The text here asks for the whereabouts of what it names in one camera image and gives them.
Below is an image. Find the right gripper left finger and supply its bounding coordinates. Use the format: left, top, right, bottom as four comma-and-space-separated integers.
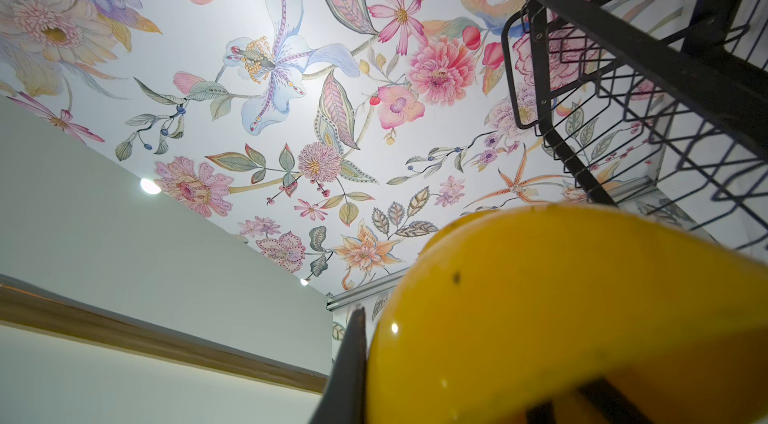
309, 308, 368, 424

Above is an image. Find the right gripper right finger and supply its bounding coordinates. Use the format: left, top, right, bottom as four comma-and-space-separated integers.
524, 378, 652, 424

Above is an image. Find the yellow plastic bowl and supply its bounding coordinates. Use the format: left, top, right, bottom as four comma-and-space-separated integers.
366, 205, 767, 423

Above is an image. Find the black wire dish rack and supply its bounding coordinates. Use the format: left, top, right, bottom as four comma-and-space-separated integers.
502, 0, 767, 260

